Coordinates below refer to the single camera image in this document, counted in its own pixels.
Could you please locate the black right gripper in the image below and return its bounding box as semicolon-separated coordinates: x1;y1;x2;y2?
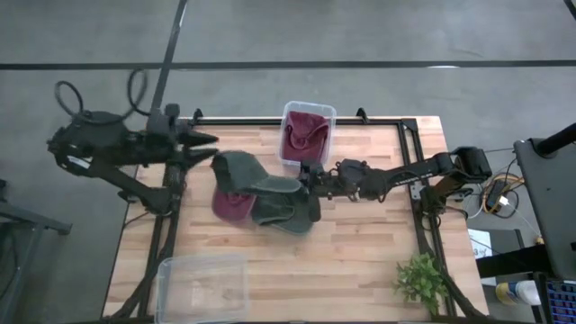
299;157;383;203

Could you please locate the grey monitor back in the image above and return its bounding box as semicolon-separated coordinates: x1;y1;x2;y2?
514;134;576;281

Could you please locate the white yellow spray bottle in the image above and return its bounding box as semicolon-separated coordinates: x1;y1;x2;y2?
494;279;543;308

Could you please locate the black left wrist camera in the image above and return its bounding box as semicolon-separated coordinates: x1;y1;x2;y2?
147;103;182;136

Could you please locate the clear plastic storage bin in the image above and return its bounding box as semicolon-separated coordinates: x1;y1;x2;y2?
277;100;338;167
154;253;250;324

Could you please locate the black power adapter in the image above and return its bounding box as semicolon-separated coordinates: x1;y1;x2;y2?
484;178;509;209

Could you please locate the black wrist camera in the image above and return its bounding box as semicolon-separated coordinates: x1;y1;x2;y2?
337;157;369;181
147;103;182;136

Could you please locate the white paper sheet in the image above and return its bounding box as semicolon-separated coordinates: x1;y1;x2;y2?
467;228;496;261

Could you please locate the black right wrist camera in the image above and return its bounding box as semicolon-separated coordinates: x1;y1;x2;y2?
337;157;369;181

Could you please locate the green artificial plant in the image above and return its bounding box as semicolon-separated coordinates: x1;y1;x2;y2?
393;251;449;316

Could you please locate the grey metal stand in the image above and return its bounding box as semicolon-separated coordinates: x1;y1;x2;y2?
0;178;73;324

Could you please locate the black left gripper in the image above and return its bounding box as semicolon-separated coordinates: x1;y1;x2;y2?
146;119;221;170

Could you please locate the yellow cable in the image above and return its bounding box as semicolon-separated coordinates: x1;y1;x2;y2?
481;175;527;217

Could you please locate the black aluminium table frame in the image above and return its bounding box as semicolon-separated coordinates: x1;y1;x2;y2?
102;106;490;324

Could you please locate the blue backlit keyboard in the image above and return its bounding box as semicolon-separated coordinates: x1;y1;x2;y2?
542;278;576;324

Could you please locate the dark green cap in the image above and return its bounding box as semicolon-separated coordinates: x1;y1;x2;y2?
250;188;322;236
210;150;303;195

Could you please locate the black shelf board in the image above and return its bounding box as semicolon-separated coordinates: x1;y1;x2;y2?
475;245;548;279

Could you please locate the maroon cap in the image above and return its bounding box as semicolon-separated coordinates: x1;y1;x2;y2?
211;187;258;225
282;111;329;136
282;123;332;163

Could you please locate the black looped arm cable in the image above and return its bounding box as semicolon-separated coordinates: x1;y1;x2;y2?
53;67;152;127

